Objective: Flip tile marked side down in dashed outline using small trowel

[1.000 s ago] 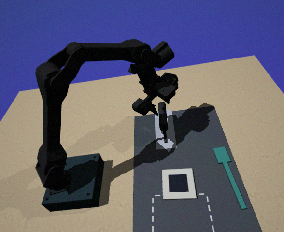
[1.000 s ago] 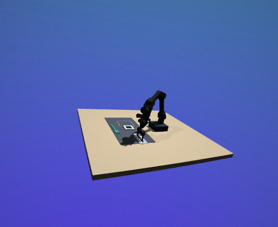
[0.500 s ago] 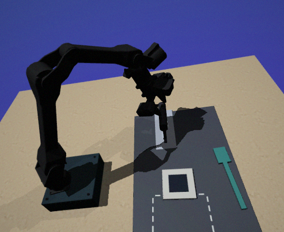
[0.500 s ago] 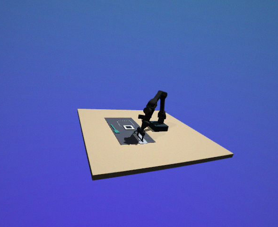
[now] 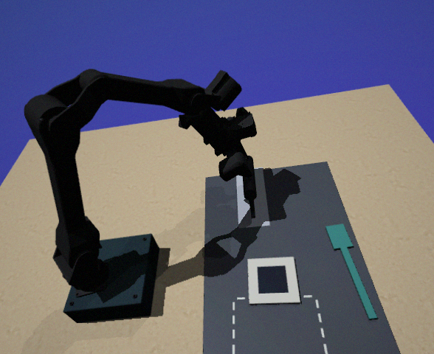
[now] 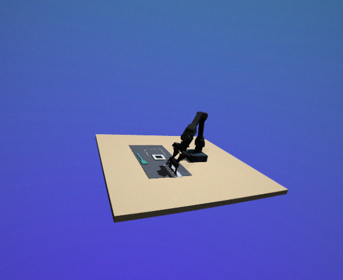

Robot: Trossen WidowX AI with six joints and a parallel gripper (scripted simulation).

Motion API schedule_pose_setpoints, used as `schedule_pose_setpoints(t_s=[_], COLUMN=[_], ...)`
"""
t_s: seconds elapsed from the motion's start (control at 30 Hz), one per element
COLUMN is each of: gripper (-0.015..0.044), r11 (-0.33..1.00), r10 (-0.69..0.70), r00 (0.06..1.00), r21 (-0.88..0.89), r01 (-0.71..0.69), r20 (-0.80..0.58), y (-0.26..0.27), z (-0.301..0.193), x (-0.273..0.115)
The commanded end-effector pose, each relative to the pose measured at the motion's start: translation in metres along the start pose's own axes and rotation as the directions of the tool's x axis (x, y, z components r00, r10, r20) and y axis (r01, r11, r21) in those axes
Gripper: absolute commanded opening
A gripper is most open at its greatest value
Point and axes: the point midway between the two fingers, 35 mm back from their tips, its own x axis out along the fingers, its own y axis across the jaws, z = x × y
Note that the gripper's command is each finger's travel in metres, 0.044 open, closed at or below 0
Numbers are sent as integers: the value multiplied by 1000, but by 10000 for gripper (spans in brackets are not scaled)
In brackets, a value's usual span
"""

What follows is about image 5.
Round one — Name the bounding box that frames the grey square tile with black square center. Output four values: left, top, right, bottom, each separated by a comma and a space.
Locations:
247, 257, 300, 305

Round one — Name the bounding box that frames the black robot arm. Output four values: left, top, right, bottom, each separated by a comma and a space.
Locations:
24, 69, 257, 297

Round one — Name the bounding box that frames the teal small trowel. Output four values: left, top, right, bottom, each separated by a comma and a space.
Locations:
325, 223, 378, 320

